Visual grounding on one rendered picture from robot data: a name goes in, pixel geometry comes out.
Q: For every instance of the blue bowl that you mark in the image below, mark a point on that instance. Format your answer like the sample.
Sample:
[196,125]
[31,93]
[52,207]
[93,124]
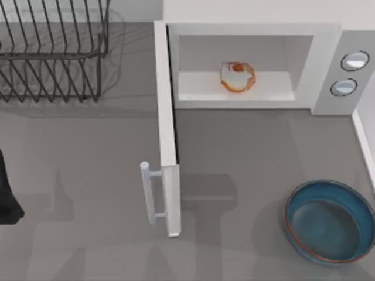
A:
[329,225]

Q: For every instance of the orange and white food item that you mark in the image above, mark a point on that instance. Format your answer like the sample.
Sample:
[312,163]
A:
[238,77]

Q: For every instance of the white microwave door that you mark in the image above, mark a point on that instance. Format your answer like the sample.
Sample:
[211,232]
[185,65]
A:
[167,123]

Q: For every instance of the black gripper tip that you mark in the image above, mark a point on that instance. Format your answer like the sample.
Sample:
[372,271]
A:
[6,202]

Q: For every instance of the pale microwave oven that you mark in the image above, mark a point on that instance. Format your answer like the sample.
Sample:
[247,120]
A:
[325,70]

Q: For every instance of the round microwave knob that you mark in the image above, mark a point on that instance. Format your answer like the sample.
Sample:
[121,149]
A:
[344,87]
[355,60]

